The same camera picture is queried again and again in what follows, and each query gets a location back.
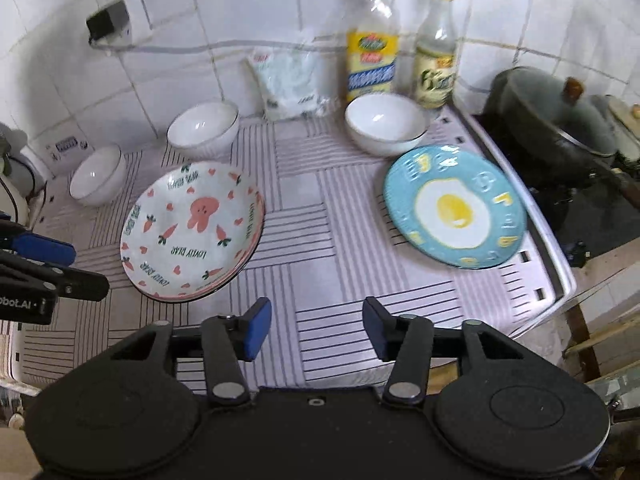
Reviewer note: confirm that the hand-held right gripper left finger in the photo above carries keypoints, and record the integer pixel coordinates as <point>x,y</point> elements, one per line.
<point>257,330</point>

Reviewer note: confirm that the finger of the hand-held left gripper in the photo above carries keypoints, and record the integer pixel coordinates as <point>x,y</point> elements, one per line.
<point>75,284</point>
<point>45,251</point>

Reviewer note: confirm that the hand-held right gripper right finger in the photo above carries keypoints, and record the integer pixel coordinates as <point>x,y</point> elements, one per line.
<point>377,330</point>

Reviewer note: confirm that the rabbit print plate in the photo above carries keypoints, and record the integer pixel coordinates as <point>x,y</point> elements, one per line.
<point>195,220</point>
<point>200,297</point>

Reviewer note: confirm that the white bowl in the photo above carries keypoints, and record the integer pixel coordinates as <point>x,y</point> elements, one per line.
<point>95,175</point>
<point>200,127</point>
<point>385,120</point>

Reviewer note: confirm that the blue fried egg plate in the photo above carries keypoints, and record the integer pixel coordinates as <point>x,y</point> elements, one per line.
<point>450,210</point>

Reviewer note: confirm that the white appliance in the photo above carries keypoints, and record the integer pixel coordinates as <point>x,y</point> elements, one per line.
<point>15,185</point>

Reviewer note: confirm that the striped table cover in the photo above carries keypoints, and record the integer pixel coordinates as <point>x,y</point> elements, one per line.
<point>325,210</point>

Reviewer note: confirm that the wooden stand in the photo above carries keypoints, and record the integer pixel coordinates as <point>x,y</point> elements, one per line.
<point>580,330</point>

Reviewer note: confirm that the black gas stove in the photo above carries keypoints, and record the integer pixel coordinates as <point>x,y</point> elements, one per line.
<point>575,220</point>

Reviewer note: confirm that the black wok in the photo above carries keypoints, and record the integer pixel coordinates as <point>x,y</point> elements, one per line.
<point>545,162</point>

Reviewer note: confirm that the black power adapter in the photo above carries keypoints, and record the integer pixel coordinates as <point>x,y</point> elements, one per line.
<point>107,20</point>

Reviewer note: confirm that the white salt bag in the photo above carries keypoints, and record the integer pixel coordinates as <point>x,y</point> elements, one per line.
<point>287,80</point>

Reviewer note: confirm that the clear vinegar bottle yellow cap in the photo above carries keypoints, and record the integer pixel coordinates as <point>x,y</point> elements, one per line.
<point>435,80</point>

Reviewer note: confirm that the yellow label cooking wine bottle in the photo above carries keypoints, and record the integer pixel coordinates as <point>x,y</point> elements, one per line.
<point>372,70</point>

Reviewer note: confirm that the glass wok lid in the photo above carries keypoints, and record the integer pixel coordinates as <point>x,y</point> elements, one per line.
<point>550,110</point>

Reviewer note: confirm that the small white wall socket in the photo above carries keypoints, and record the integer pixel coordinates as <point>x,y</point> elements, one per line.
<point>67,145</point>

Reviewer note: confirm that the white wall outlet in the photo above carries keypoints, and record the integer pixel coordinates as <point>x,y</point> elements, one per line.
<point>139,25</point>

